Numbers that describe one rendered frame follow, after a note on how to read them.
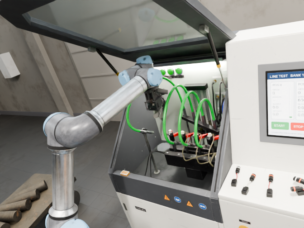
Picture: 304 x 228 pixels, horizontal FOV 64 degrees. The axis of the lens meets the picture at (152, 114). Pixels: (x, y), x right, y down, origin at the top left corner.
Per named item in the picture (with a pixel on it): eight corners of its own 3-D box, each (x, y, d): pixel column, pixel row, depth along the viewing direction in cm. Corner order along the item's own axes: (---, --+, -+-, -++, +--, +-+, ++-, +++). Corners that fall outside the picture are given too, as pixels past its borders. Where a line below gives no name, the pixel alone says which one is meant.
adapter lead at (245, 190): (246, 195, 103) (245, 192, 102) (241, 194, 105) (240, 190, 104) (256, 177, 111) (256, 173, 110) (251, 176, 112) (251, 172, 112)
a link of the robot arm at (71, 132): (60, 136, 78) (158, 60, 101) (48, 130, 86) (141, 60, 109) (79, 161, 84) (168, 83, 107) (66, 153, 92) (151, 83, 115)
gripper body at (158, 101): (146, 111, 129) (140, 90, 124) (154, 103, 135) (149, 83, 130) (158, 111, 124) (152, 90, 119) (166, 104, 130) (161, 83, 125)
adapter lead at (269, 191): (272, 197, 99) (272, 194, 98) (266, 197, 100) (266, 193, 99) (273, 177, 108) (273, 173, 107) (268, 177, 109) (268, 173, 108)
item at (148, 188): (120, 193, 154) (111, 173, 148) (124, 188, 158) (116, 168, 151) (215, 221, 118) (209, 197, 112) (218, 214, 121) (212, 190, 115)
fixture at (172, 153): (169, 173, 152) (163, 154, 146) (177, 163, 159) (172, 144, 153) (223, 184, 132) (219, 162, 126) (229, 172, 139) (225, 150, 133)
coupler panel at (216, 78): (216, 121, 151) (207, 73, 138) (217, 118, 153) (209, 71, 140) (237, 121, 143) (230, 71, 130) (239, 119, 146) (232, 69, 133)
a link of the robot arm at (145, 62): (130, 60, 119) (143, 54, 124) (137, 81, 124) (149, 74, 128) (141, 60, 113) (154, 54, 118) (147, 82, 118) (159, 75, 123)
